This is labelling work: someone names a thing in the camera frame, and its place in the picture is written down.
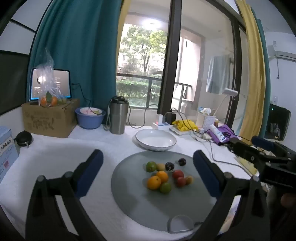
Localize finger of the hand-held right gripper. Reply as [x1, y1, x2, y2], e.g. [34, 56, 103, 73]
[251, 136, 289, 158]
[227, 138, 267, 167]

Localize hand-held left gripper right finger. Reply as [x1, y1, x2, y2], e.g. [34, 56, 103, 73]
[190, 150, 271, 241]

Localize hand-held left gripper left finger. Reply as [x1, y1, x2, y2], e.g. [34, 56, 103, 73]
[25, 149, 109, 241]

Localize orange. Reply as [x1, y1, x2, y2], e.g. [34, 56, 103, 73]
[156, 171, 169, 183]
[147, 176, 162, 191]

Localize white plate with dark rim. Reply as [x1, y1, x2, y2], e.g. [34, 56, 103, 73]
[132, 128, 177, 152]

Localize person's right hand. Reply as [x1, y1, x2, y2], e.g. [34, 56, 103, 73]
[280, 193, 296, 209]

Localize black appliance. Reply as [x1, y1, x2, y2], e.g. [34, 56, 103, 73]
[264, 103, 291, 141]

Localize purple pouch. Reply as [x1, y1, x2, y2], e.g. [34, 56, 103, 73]
[206, 124, 240, 146]

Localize white and blue tube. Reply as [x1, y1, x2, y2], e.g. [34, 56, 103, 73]
[209, 124, 227, 143]

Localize white lattice storage box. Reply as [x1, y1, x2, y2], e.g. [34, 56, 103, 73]
[196, 112, 217, 130]

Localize blue plastic bowl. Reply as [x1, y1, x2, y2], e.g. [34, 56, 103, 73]
[74, 107, 107, 129]

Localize white flat tray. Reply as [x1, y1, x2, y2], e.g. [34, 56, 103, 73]
[169, 126, 204, 135]

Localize stainless steel tumbler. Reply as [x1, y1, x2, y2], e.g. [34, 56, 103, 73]
[108, 96, 129, 134]

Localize white desk lamp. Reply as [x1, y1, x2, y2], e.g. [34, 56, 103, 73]
[212, 88, 239, 116]

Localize grey round placemat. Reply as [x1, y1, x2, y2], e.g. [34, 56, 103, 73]
[111, 151, 222, 233]

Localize white power strip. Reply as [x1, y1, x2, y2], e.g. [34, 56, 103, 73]
[152, 120, 176, 131]

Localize black charger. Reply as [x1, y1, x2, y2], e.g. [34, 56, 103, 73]
[165, 112, 177, 126]

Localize cardboard box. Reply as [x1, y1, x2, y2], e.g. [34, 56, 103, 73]
[21, 98, 80, 138]

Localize black round device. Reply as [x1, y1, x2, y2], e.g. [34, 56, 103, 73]
[14, 131, 34, 148]

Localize yellow curtain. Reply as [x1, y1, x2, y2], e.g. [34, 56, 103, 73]
[236, 0, 267, 141]

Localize light blue hanging towel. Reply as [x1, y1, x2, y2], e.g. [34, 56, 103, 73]
[206, 55, 231, 94]

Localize light blue carton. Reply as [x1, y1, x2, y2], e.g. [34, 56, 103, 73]
[0, 126, 20, 183]

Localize tablet with lit screen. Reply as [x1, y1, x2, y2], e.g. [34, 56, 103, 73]
[30, 68, 72, 102]

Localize clear plastic bag of tangerines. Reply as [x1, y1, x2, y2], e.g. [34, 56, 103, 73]
[36, 47, 70, 108]

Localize white air conditioner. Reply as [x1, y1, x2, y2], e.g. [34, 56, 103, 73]
[266, 32, 296, 61]

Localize balcony railing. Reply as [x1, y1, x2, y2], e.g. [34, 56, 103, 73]
[116, 72, 193, 107]

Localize grey cable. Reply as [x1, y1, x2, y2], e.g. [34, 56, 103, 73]
[166, 137, 243, 233]

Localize black tablet cable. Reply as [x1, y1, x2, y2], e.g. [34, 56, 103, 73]
[70, 83, 93, 110]

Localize black charger cable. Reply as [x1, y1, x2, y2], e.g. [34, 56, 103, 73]
[126, 104, 162, 128]

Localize dark sliding door frame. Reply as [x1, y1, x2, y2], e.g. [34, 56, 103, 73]
[157, 0, 184, 116]

